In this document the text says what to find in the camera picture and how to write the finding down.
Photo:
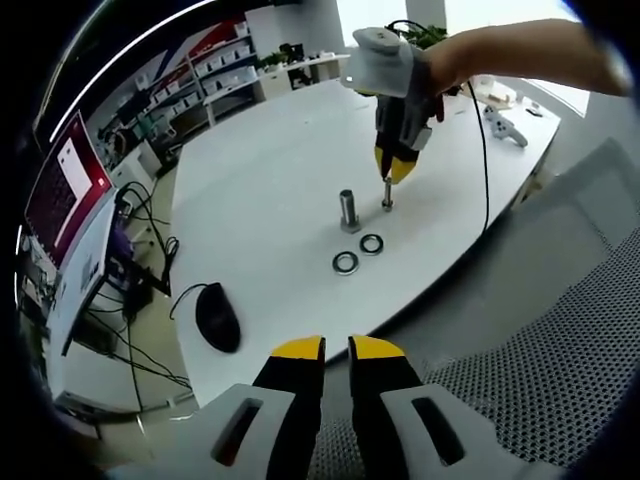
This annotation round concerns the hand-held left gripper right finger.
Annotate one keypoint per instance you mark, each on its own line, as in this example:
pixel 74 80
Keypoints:
pixel 390 400

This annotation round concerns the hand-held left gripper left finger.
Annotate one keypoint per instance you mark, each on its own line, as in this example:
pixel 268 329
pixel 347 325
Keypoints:
pixel 285 400

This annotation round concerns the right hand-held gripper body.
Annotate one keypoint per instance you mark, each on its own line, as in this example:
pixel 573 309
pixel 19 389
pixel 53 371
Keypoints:
pixel 380 70

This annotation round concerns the small threaded stud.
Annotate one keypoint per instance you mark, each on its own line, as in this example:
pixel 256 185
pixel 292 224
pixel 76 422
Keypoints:
pixel 387 192

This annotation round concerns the large threaded stud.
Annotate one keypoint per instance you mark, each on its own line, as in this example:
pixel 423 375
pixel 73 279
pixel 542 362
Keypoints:
pixel 347 205

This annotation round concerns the large metal washer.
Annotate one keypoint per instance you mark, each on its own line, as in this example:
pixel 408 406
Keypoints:
pixel 361 244
pixel 335 263

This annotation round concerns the person's right hand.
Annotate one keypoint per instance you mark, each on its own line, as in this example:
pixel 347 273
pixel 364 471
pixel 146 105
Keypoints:
pixel 450 67

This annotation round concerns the large green potted plant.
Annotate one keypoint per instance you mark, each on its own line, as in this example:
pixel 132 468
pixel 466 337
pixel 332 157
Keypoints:
pixel 435 36

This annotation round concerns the white game controller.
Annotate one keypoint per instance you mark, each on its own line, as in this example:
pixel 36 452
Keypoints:
pixel 505 127

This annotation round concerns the black computer mouse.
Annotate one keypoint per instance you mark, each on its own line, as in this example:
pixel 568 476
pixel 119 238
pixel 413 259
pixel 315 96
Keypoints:
pixel 217 322

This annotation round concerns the small green desk plant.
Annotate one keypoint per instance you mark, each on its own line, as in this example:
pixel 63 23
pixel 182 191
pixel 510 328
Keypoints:
pixel 274 61

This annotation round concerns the row of white storage bins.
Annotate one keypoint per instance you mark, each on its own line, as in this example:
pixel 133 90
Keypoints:
pixel 220 60

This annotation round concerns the grey mesh office chair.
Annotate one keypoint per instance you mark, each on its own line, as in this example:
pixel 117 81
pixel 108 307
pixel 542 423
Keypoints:
pixel 550 350

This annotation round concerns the metal shelving rack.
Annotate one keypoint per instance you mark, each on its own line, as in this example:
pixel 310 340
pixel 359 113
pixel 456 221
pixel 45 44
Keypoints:
pixel 175 85

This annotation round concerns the long ceiling light strip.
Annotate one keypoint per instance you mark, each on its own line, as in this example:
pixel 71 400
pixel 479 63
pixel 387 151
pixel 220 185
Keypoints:
pixel 125 55

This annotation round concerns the silver laptop with red screen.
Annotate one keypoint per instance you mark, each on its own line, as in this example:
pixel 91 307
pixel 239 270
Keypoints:
pixel 65 200

